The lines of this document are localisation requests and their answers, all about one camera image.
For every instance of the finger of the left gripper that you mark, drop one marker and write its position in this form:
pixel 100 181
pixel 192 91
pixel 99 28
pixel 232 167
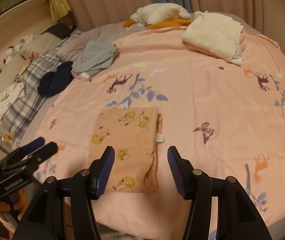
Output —
pixel 33 146
pixel 32 161

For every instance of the plaid pillow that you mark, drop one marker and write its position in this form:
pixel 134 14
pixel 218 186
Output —
pixel 19 116

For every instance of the white clothes on pillow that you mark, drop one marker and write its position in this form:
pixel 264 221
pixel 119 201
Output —
pixel 10 95

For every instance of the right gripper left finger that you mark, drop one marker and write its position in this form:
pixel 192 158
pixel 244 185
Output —
pixel 45 216

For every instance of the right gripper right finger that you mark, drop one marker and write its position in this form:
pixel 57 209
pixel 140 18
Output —
pixel 238 218

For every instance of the beige headboard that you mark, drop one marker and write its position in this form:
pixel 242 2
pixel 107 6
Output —
pixel 40 45

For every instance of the peach cartoon print garment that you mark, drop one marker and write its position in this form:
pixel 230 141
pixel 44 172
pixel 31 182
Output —
pixel 132 134

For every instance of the pink printed bed sheet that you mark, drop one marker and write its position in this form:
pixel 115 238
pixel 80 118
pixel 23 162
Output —
pixel 227 120

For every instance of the dark navy garment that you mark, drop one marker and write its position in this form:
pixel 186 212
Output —
pixel 53 83

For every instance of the grey blanket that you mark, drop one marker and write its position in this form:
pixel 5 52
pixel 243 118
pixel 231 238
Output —
pixel 73 49

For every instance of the yellow hanging paper bundle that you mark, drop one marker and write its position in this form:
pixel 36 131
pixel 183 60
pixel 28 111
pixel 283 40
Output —
pixel 59 9

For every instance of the white goose plush toy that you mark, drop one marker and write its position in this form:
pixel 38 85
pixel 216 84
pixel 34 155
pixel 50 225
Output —
pixel 160 15

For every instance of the small plush toy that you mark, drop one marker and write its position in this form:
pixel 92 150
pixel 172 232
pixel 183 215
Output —
pixel 13 50

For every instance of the grey crumpled garment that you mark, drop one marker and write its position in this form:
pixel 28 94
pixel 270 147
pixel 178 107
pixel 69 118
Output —
pixel 95 58

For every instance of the cream folded clothes stack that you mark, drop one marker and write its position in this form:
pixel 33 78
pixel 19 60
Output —
pixel 216 35

